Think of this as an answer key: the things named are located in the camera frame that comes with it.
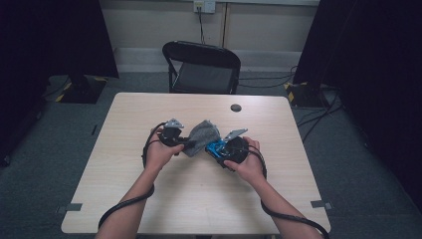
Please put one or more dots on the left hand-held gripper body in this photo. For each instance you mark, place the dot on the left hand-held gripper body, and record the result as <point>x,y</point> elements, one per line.
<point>170,134</point>

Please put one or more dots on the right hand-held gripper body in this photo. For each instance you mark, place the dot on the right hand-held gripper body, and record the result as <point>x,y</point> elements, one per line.
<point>232,151</point>

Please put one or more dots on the grey terry towel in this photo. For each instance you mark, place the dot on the grey terry towel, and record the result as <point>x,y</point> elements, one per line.
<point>202,136</point>

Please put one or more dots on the person's left hand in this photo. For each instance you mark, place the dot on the person's left hand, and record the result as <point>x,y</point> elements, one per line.
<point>159,154</point>

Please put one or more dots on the person's right hand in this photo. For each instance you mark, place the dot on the person's right hand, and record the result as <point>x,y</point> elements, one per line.
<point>250,169</point>

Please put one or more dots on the black folding chair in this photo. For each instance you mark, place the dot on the black folding chair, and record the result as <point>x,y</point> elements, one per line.
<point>202,69</point>

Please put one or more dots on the black stand base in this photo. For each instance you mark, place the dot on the black stand base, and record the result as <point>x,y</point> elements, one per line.
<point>303,94</point>
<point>83,91</point>

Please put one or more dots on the grey tape mark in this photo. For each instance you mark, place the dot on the grey tape mark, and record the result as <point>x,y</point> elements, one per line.
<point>320,204</point>
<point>71,207</point>

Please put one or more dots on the dark curtain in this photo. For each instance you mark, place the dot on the dark curtain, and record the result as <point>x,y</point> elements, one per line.
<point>49,40</point>
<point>371,66</point>

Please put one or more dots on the white wall outlet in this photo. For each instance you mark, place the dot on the white wall outlet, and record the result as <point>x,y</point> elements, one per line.
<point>204,6</point>

